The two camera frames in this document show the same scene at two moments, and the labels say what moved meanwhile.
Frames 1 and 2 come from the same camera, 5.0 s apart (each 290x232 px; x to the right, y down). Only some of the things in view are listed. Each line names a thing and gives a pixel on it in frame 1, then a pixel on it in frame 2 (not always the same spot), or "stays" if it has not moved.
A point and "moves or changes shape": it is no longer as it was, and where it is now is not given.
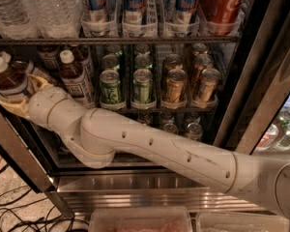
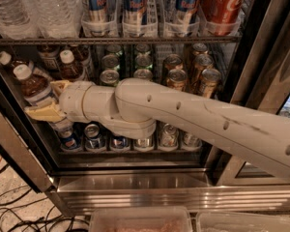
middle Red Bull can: (134, 5) stays
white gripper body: (39, 106) → (71, 101)
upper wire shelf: (110, 40) stays
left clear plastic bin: (140, 219) stays
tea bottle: (11, 77) moves or changes shape
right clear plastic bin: (226, 221) stays
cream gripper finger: (19, 107) → (50, 112)
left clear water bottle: (10, 14) stays
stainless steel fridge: (217, 63) stays
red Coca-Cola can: (222, 6) stays
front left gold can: (175, 85) stays
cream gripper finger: (37, 83) → (59, 86)
